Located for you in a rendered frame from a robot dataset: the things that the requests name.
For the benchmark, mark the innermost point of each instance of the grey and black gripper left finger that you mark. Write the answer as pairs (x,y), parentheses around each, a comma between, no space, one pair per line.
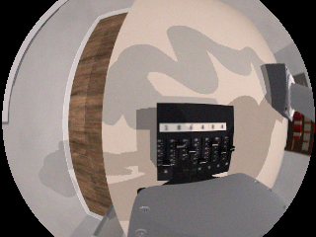
(180,173)

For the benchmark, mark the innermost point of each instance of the black lighting desk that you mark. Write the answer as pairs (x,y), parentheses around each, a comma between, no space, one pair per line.
(184,129)

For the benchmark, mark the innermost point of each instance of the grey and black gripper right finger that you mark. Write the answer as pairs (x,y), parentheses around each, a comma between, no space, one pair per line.
(196,175)

